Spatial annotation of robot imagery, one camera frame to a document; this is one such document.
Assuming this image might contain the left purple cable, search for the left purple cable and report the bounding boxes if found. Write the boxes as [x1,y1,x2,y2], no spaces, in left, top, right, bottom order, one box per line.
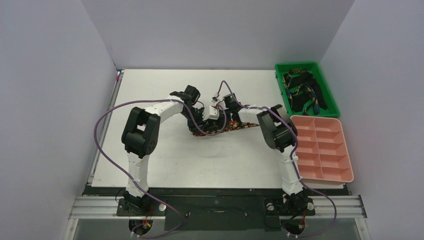
[94,99,228,239]

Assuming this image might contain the black yellow patterned tie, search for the black yellow patterned tie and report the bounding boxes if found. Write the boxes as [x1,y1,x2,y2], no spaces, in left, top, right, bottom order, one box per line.
[282,68,328,116]

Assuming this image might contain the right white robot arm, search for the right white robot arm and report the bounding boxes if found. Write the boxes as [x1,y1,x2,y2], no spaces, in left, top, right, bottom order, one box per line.
[223,94,308,216]

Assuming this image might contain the pink divided tray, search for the pink divided tray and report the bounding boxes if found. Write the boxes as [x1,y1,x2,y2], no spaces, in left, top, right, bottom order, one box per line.
[290,115,355,186]

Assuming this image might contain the green plastic bin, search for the green plastic bin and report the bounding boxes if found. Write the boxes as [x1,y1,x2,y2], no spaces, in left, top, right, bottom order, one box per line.
[274,61,340,118]

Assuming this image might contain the purple cable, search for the purple cable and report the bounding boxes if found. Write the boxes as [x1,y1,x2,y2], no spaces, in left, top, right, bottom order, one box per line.
[94,99,228,239]
[216,80,338,239]

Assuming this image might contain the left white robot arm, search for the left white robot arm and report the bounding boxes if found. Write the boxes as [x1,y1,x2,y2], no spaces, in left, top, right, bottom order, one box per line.
[121,85,230,215]

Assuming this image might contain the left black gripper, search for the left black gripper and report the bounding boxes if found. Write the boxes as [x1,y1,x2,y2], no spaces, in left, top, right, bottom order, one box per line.
[182,107,209,134]

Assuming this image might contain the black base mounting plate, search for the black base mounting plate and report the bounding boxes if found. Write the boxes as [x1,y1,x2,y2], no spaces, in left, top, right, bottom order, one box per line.
[83,185,349,235]

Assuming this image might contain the aluminium rail frame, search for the aluminium rail frame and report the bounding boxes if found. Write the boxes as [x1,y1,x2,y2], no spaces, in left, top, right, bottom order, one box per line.
[69,195,367,219]

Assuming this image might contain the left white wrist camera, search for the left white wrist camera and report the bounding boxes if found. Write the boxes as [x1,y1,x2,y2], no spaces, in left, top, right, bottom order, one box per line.
[202,105,220,121]

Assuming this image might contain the colourful faces patterned tie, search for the colourful faces patterned tie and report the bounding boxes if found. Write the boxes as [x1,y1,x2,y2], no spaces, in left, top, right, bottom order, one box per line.
[203,120,259,135]

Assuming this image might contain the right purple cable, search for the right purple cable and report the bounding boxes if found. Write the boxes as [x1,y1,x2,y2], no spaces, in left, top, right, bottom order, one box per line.
[216,80,338,239]

